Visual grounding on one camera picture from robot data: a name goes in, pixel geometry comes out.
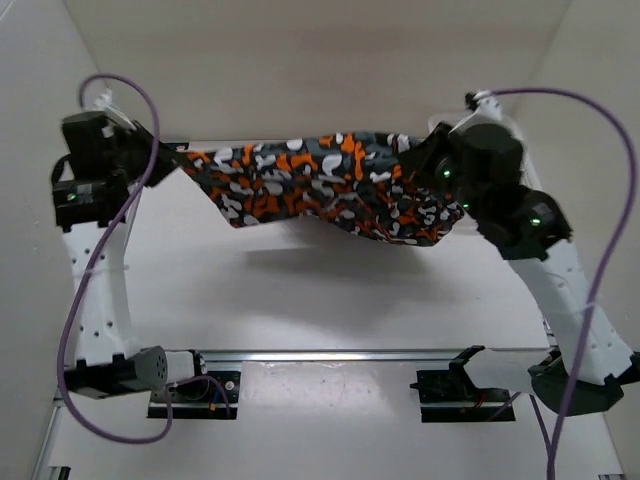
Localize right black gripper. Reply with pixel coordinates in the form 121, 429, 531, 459
400, 122, 488, 221

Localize orange camouflage shorts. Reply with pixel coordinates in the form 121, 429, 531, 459
181, 131, 464, 247

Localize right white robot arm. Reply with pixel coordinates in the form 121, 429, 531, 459
398, 123, 639, 416

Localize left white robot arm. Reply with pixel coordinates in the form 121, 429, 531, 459
52, 111, 210, 400

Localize white plastic basket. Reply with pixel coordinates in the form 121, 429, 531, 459
425, 117, 527, 242

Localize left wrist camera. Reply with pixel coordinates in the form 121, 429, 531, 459
85, 89, 136, 130

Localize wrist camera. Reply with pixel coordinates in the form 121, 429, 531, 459
451, 91, 503, 133
85, 89, 136, 130

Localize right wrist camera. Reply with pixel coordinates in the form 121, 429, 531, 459
451, 91, 503, 133

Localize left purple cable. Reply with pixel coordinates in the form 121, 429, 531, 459
56, 74, 232, 445

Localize purple cable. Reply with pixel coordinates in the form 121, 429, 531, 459
56, 74, 232, 445
467, 88, 640, 480

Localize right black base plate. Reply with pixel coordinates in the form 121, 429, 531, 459
410, 370, 516, 424

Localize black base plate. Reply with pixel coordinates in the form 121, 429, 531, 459
410, 370, 516, 424
147, 362, 242, 421

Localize aluminium front rail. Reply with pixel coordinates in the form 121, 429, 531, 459
199, 349, 566, 364

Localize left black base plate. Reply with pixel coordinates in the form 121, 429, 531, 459
147, 362, 242, 421

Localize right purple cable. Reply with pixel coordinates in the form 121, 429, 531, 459
467, 88, 640, 480

